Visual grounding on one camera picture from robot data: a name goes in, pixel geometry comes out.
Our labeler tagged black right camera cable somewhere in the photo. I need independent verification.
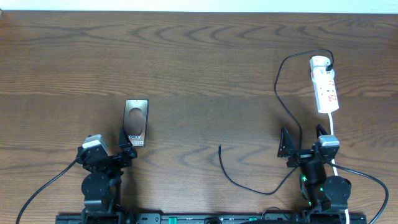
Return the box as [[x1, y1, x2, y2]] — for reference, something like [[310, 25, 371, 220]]
[[326, 161, 389, 224]]

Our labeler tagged white power strip cord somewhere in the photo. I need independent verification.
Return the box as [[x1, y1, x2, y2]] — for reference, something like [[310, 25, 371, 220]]
[[328, 112, 350, 224]]

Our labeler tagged white power strip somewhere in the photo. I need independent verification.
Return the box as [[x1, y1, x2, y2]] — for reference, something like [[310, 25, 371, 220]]
[[310, 55, 339, 114]]

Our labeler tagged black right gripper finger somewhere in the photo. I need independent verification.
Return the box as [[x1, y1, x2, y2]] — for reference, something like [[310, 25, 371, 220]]
[[277, 127, 295, 157], [316, 124, 329, 138]]

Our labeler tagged Samsung Galaxy smartphone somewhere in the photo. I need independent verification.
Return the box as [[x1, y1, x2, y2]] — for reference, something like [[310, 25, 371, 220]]
[[123, 99, 149, 147]]

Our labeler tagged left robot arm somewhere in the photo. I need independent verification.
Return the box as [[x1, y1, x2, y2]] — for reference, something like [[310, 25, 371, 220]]
[[76, 128, 137, 223]]

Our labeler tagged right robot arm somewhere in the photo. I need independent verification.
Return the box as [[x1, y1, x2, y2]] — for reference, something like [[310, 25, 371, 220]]
[[277, 124, 351, 223]]

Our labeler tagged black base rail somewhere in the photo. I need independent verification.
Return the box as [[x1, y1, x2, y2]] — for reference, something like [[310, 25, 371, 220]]
[[55, 212, 368, 224]]

